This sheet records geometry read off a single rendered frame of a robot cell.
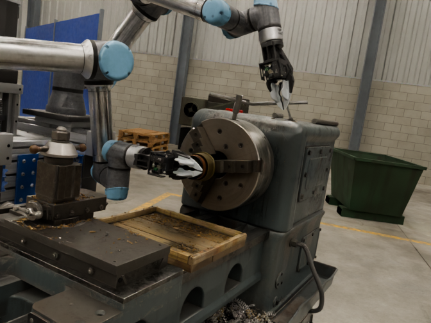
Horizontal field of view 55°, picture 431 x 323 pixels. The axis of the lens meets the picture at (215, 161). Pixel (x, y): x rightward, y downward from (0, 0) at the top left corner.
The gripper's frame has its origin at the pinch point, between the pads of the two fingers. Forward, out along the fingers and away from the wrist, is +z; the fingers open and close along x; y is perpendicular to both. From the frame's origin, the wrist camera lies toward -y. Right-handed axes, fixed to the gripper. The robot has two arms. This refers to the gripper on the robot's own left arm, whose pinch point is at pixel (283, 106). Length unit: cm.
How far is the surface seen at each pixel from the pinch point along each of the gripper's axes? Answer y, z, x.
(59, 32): -362, -261, -507
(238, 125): 7.9, 4.2, -13.3
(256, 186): 6.7, 24.3, -10.8
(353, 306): -170, 126, -34
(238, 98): 4.3, -5.2, -13.5
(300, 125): -11.0, 6.4, 0.7
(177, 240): 33, 35, -25
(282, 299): -22, 71, -21
